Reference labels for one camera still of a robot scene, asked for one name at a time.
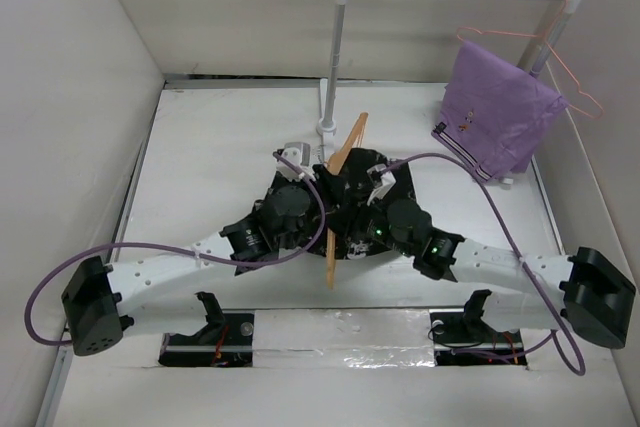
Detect pink wire hanger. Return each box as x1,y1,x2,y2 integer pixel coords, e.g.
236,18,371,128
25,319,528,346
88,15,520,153
455,0,605,122

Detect purple cable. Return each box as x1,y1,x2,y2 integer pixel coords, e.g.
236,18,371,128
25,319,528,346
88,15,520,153
24,154,327,346
377,152,587,377

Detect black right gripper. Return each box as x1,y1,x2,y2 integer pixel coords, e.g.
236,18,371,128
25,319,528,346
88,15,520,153
320,189,415,258

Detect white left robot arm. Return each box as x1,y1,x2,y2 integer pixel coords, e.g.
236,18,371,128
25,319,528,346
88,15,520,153
61,163,345,357

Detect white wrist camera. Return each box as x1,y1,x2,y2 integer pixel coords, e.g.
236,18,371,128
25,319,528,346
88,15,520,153
274,141,315,183
366,164,396,206

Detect purple garment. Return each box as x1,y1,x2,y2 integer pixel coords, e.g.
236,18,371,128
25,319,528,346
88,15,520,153
432,41,568,183

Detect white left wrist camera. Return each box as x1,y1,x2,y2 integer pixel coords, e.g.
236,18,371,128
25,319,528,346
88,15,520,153
274,141,315,183

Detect wooden hanger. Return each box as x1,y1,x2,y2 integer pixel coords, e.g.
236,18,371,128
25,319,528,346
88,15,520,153
326,112,369,290

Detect black white patterned trousers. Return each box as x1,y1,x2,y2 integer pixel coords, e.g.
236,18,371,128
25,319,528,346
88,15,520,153
252,147,419,261

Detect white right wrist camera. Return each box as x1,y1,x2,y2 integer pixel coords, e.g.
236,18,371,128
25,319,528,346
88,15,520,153
366,164,396,206

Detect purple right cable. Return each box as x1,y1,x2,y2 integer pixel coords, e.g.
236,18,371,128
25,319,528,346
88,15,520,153
377,152,587,377

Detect silver tape strip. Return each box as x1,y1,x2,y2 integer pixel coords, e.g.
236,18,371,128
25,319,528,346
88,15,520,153
252,309,436,369

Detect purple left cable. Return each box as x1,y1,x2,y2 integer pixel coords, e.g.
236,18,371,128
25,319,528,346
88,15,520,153
24,154,327,346

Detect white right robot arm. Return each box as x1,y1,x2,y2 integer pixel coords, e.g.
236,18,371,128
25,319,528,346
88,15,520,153
355,199,636,350

